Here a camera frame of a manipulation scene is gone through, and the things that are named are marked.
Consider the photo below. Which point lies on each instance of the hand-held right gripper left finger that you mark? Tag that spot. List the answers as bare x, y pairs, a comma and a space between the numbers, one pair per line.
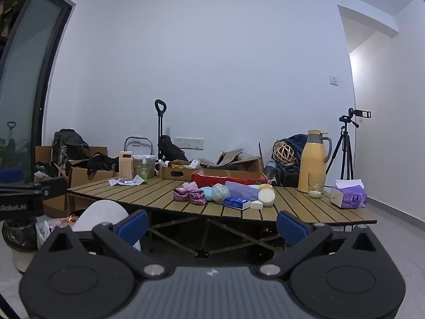
132, 227

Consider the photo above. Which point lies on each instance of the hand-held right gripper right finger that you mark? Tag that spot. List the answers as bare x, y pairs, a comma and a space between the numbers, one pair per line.
292, 227

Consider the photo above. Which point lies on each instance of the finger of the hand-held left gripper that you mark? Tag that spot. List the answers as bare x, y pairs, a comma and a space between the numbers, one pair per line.
11, 176
54, 189

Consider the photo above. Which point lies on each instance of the white foam block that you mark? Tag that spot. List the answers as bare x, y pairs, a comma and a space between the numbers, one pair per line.
256, 205

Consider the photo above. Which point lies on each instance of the yellow plush toy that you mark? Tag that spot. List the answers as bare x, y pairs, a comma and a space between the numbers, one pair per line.
266, 186

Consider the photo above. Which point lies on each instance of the blue tissue packet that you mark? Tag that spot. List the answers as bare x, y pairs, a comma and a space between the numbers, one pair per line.
236, 202

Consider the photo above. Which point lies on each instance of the purple towel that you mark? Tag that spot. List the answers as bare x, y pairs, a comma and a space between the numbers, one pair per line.
242, 190

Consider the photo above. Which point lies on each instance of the light purple fluffy sock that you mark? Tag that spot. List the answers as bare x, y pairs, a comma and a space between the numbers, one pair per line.
190, 185

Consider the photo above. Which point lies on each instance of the mesh bath ball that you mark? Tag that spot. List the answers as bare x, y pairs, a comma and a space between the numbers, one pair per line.
220, 193

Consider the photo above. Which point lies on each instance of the red cardboard box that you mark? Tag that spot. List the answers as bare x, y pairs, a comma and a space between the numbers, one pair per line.
229, 176

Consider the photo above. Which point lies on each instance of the trash bin black bag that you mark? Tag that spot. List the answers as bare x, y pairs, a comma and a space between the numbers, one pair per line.
20, 239

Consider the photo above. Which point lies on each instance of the colourful snack packets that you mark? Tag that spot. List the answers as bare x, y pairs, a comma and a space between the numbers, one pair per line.
59, 222

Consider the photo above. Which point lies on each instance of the white rounded object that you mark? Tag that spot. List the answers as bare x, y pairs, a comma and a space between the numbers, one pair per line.
99, 212

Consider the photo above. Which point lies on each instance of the glass cup with candle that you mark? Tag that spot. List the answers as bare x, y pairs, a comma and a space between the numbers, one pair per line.
315, 189

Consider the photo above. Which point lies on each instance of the white paper leaflet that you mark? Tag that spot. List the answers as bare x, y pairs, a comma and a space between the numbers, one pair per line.
137, 181

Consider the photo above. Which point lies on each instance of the silver blister pack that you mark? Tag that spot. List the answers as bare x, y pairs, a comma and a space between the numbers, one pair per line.
125, 181

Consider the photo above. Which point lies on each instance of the dark green backpack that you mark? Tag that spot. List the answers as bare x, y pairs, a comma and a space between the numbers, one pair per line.
69, 144

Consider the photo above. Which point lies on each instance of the black luggage bag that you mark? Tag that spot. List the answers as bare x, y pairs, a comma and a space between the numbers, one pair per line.
289, 176

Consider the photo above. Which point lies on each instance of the black clothes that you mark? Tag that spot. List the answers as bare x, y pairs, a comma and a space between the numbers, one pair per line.
103, 162

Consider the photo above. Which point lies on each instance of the tan paper carton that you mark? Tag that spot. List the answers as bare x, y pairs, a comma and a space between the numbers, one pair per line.
126, 167

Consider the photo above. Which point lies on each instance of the blue water bottle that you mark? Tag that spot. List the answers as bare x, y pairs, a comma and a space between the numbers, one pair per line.
270, 169

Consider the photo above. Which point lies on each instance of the clear plastic grain container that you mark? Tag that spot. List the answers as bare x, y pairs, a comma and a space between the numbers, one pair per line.
151, 166

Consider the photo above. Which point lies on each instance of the yellow thermos jug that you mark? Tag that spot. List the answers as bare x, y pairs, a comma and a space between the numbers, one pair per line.
310, 166

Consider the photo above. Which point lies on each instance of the purple tissue box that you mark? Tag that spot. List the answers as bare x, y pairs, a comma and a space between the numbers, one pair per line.
352, 197

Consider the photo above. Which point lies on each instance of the small brown cardboard box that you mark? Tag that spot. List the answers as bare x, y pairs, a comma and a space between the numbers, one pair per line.
176, 173

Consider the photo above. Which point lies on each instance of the rattan ball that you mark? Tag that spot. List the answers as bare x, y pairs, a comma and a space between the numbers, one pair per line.
284, 153

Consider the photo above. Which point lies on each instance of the large open cardboard box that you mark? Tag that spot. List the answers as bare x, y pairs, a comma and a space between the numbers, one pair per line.
250, 164

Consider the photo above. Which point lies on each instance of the yellow snack packet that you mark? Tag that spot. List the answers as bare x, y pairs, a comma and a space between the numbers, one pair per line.
179, 163

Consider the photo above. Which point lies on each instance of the blue fabric bag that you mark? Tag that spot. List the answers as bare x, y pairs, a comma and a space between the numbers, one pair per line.
298, 146

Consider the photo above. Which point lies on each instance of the black trolley bag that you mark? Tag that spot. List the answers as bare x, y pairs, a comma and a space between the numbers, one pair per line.
171, 149

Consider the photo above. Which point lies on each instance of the white grey bottle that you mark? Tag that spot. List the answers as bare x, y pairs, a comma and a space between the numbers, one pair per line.
194, 163

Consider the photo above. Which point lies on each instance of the beige cloth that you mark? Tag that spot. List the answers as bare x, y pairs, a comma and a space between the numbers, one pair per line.
230, 157

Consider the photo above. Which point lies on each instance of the black tripod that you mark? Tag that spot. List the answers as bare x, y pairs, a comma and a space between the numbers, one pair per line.
345, 139

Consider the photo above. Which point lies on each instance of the black framed glass door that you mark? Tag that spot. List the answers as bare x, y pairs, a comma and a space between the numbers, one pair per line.
30, 73

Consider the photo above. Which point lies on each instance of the metal folding stool frame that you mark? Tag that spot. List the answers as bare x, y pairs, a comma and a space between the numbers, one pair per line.
137, 138

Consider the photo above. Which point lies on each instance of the white wall socket panel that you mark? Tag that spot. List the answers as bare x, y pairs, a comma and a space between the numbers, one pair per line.
189, 143

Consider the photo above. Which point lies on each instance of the white wall switch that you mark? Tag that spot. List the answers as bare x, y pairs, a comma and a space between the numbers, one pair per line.
333, 80

